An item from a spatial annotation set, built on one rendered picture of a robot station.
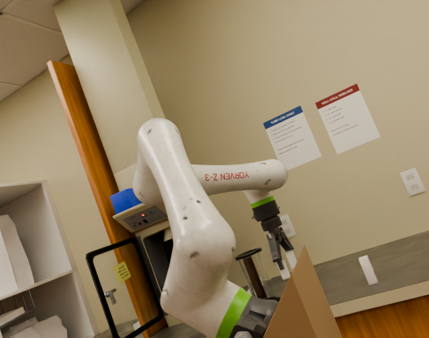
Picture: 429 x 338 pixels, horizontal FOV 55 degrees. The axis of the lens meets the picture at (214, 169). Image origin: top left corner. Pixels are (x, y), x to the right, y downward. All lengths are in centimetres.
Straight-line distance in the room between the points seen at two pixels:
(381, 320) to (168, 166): 84
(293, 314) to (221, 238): 19
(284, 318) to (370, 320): 67
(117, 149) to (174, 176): 109
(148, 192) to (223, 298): 43
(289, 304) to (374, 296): 62
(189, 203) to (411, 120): 138
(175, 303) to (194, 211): 21
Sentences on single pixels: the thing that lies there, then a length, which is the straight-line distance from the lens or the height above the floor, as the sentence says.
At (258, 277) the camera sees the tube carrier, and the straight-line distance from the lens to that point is 158.
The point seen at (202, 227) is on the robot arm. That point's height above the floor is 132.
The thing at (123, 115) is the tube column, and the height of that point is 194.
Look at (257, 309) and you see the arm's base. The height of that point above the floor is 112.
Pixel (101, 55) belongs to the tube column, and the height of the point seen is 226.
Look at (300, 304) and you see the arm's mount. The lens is 81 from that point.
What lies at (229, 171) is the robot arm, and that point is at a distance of 132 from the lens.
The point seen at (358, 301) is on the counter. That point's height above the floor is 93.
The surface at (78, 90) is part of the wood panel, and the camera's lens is 225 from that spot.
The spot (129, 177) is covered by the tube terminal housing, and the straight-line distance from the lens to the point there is 200.
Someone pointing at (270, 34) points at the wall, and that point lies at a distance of 222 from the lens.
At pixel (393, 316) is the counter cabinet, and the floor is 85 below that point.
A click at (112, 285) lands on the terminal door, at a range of 185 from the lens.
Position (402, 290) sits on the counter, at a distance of 140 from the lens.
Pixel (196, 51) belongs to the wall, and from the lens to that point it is 236.
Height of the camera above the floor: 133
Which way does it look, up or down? 6 degrees up
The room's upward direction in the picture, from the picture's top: 21 degrees counter-clockwise
